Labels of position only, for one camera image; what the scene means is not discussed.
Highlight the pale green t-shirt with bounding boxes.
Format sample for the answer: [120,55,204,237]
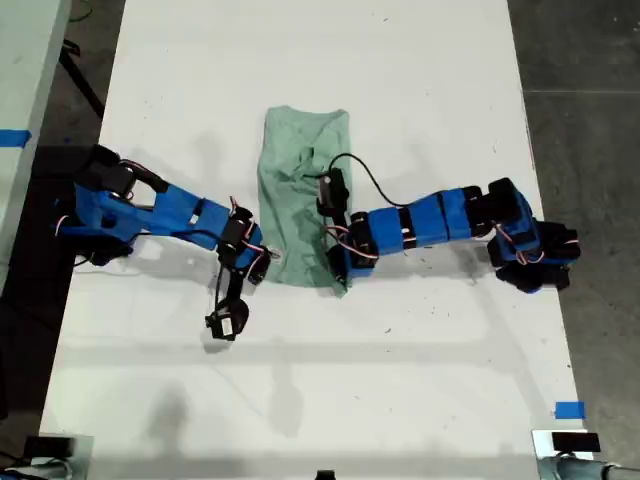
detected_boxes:
[257,105,353,300]

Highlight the black slanted bar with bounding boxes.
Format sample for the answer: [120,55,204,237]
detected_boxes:
[58,42,107,119]

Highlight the long blue tape strip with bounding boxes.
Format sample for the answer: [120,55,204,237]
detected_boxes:
[0,128,33,147]

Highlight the short blue tape strip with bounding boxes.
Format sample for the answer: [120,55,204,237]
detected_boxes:
[554,400,587,421]

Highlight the small black box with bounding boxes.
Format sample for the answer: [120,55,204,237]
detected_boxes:
[23,435,77,459]
[551,432,602,456]

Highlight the pale side table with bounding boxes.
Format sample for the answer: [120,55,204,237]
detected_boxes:
[0,0,72,296]

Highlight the camera black cable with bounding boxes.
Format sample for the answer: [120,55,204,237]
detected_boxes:
[329,152,409,208]

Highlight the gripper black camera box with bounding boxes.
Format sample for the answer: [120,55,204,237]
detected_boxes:
[203,298,250,342]
[316,167,350,209]

